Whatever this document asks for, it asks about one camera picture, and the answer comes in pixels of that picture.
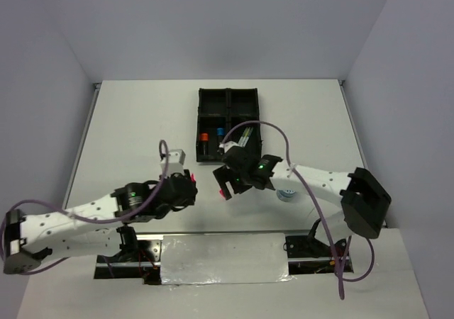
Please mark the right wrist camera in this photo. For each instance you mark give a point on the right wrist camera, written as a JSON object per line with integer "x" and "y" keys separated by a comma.
{"x": 224, "y": 147}

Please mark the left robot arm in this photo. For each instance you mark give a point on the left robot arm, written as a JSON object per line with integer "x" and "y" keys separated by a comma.
{"x": 100, "y": 227}

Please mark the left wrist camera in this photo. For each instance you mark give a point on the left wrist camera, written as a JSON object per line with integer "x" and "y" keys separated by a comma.
{"x": 173, "y": 162}

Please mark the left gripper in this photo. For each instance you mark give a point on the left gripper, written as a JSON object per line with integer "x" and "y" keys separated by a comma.
{"x": 190, "y": 200}

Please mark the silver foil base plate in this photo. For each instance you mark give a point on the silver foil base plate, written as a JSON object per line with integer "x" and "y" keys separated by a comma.
{"x": 224, "y": 259}

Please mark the blue tip black highlighter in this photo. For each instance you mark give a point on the blue tip black highlighter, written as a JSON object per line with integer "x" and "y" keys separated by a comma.
{"x": 219, "y": 142}

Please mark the black compartment tray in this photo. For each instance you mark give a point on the black compartment tray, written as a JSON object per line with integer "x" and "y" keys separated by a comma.
{"x": 226, "y": 108}

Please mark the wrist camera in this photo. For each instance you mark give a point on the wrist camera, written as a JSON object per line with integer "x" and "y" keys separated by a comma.
{"x": 224, "y": 147}
{"x": 173, "y": 162}

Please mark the green slim pen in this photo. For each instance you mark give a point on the green slim pen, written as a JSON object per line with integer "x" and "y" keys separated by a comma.
{"x": 245, "y": 134}

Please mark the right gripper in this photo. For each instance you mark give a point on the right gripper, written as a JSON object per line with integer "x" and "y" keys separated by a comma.
{"x": 223, "y": 174}

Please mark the orange tip black highlighter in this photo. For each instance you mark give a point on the orange tip black highlighter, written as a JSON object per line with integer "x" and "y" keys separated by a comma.
{"x": 204, "y": 148}

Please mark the blue slim pen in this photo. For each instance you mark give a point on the blue slim pen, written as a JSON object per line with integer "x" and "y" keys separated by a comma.
{"x": 250, "y": 131}

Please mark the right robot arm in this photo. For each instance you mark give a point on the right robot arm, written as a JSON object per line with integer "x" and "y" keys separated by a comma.
{"x": 361, "y": 200}

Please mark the pink highlighter cap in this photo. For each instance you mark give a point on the pink highlighter cap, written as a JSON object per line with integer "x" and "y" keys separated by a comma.
{"x": 222, "y": 193}

